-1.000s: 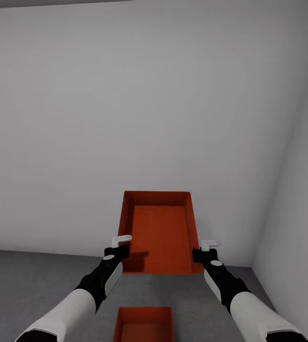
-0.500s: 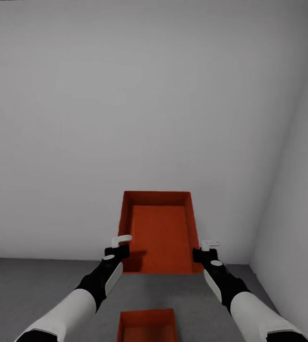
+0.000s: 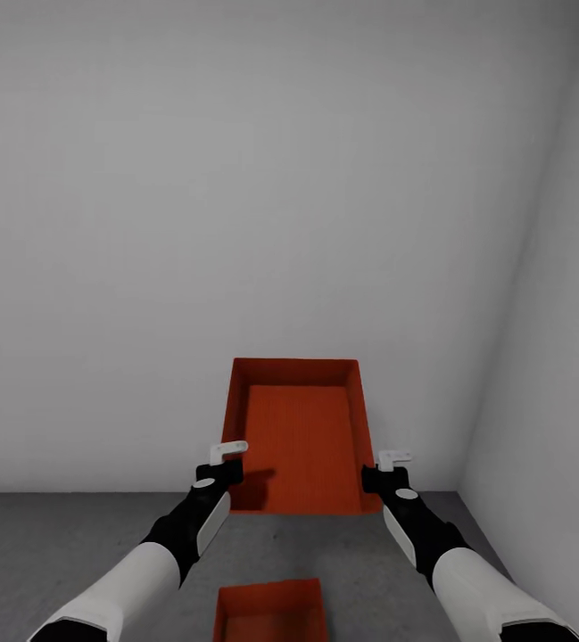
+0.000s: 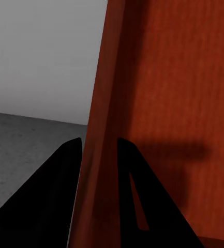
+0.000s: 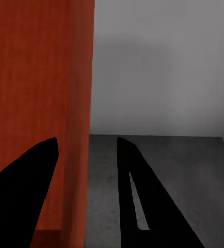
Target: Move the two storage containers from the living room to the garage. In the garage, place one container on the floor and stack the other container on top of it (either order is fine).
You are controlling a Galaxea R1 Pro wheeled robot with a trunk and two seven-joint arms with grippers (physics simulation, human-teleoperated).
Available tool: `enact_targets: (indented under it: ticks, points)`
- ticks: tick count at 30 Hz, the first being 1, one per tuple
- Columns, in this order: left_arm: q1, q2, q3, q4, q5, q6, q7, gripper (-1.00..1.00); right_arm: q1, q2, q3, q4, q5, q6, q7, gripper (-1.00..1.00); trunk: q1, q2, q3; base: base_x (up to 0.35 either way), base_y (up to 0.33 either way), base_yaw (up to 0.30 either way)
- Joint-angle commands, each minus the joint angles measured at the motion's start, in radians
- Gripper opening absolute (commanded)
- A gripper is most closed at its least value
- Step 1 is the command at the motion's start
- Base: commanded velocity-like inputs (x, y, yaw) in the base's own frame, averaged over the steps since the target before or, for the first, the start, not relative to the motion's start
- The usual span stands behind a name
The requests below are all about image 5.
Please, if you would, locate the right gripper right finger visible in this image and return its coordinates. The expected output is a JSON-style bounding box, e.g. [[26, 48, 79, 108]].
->
[[117, 137, 205, 248]]

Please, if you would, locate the storage box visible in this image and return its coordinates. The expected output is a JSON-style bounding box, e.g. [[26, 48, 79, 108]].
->
[[0, 0, 95, 248]]

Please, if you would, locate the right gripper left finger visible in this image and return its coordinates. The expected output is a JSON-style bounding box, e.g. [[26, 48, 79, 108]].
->
[[0, 137, 59, 248]]

